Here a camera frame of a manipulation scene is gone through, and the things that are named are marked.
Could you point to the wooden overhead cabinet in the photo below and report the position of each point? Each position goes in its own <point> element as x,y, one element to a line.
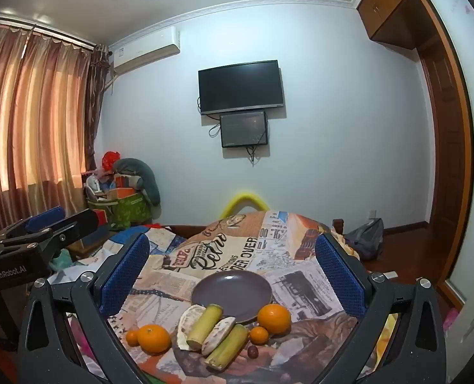
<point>385,4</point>

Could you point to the orange box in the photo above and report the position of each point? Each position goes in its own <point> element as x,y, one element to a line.
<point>125,192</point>

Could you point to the black wall television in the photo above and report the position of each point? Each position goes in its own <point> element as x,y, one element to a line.
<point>240,87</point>

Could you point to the teal soft toy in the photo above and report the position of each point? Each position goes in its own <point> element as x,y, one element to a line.
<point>63,260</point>

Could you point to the yellow hoop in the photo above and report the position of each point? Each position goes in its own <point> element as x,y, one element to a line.
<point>245,197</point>

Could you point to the red date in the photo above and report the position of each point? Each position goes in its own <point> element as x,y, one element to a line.
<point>253,352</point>

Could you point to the wall socket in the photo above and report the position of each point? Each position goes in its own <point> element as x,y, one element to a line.
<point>372,213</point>

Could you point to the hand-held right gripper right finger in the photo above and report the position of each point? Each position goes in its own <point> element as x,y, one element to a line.
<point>339,276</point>

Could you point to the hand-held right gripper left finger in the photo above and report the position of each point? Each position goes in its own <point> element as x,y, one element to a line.
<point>125,272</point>

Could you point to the white air conditioner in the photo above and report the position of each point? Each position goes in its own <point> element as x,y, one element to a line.
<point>149,50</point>

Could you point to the grey backpack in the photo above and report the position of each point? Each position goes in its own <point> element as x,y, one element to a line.
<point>365,238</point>

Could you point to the small black wall monitor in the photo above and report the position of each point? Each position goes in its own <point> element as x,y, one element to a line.
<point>244,128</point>

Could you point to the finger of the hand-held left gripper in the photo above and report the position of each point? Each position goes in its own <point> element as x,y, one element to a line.
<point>77,224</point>
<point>45,218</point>

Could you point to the small orange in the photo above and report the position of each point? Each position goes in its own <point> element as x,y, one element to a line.
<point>132,337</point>
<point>259,335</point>

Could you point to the pink striped curtain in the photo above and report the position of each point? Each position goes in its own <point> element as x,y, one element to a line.
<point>33,120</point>

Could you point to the white plastic bag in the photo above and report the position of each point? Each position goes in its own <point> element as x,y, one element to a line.
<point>97,186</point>

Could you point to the wide peeled pomelo piece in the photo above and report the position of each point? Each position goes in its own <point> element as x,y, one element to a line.
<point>186,322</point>

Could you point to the brown patterned curtain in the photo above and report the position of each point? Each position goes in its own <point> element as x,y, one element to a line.
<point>95,104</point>

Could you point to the dark purple round plate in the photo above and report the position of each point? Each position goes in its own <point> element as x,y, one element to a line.
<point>231,292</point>

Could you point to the narrow peeled pomelo piece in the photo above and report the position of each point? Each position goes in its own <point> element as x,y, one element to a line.
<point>219,334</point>

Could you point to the pink slipper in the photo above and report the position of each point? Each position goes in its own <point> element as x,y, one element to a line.
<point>451,319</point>

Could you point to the red plastic bag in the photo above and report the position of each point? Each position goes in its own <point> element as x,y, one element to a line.
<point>110,160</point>

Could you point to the sugarcane piece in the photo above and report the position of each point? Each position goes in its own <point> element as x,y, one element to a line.
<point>227,347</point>
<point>205,326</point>

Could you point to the large orange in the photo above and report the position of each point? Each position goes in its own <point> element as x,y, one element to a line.
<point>275,319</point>

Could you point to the medium orange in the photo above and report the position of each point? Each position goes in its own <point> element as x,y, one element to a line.
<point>154,339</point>

